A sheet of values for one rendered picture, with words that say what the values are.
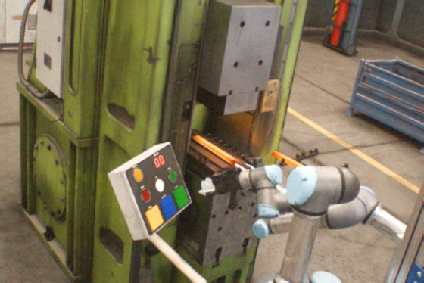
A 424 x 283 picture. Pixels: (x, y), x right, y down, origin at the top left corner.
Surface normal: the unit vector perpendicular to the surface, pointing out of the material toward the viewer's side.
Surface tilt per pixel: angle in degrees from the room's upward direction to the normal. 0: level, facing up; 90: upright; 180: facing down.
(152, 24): 89
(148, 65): 89
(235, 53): 90
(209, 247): 90
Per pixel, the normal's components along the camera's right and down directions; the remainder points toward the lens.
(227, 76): 0.61, 0.40
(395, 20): -0.85, 0.10
